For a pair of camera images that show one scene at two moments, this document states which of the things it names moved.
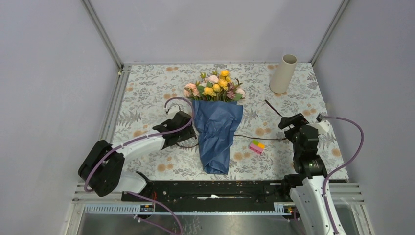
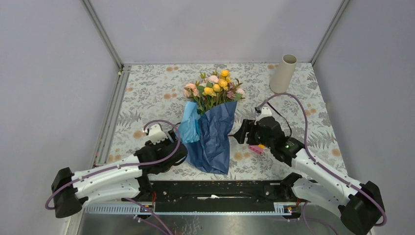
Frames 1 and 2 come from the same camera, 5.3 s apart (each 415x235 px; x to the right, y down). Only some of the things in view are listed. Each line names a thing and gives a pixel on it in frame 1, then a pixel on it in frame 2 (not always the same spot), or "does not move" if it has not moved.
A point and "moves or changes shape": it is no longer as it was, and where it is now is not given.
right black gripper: [296, 120] to [246, 127]
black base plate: [210, 196] does not move
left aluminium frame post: [102, 31] does not move
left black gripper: [189, 134] to [149, 143]
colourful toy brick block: [256, 146] does not move
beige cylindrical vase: [282, 78] does not move
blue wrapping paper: [215, 123] moves or changes shape
